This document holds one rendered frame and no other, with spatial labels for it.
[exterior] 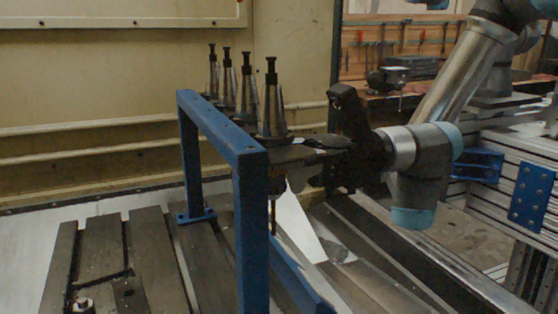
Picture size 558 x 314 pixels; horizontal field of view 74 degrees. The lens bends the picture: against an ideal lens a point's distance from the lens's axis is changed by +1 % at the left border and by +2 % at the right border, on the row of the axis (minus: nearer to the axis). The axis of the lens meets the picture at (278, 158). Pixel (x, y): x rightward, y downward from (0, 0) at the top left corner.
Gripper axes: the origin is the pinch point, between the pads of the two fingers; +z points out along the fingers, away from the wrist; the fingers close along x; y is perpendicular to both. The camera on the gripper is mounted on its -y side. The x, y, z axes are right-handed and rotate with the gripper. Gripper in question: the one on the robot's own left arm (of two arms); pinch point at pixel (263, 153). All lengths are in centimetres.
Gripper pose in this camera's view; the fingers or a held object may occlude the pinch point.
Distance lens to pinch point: 51.8
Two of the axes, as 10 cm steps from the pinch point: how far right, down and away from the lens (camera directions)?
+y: -0.1, 9.4, 3.4
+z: -9.2, 1.2, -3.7
